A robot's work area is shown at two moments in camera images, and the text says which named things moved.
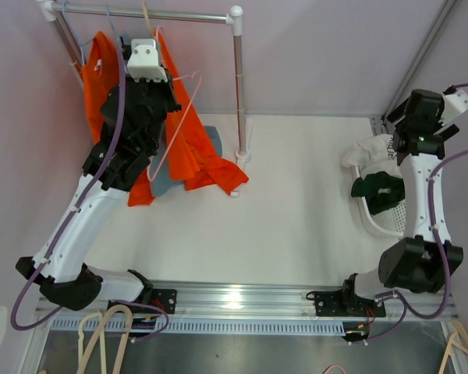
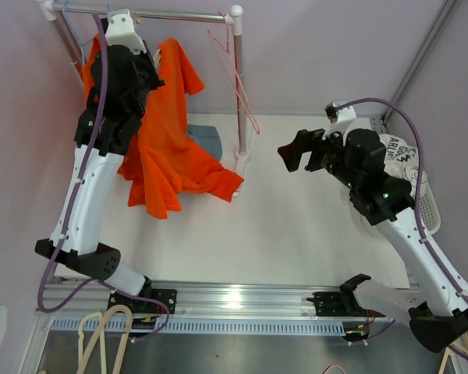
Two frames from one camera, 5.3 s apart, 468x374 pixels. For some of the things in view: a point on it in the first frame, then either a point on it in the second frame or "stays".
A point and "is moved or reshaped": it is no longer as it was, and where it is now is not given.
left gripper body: (161, 98) -> (147, 71)
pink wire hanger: (179, 127) -> (243, 99)
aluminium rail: (261, 300) stays
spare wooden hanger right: (459, 340) stays
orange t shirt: (191, 155) is moved or reshaped
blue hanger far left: (81, 46) stays
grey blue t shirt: (161, 182) -> (207, 136)
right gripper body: (448, 132) -> (330, 153)
